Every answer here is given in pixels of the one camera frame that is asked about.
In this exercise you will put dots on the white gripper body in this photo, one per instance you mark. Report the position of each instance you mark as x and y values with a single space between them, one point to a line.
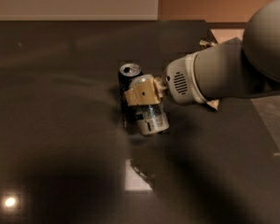
181 80

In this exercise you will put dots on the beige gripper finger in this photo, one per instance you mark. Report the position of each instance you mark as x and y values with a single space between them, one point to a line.
161 86
142 92

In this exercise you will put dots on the white green 7up can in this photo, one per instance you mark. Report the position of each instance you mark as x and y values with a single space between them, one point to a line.
150 119

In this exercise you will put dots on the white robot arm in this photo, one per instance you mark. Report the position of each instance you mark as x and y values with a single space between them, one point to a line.
247 67

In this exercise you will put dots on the dark blue Pepsi can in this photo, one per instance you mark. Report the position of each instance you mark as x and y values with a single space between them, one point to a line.
127 72

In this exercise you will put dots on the brown chip bag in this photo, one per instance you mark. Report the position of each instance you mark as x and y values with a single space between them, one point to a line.
214 104

